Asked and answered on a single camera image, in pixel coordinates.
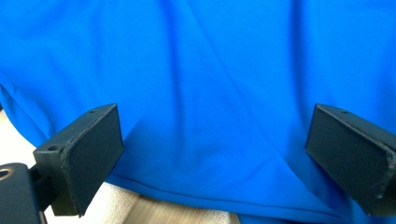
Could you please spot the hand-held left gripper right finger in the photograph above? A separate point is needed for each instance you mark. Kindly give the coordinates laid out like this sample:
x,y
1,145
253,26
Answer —
x,y
348,155

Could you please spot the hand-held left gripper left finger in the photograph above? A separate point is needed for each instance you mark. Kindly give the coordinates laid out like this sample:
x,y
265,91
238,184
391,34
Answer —
x,y
90,155

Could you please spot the blue t-shirt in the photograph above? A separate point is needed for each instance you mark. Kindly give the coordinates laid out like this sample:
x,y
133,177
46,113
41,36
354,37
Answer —
x,y
202,77

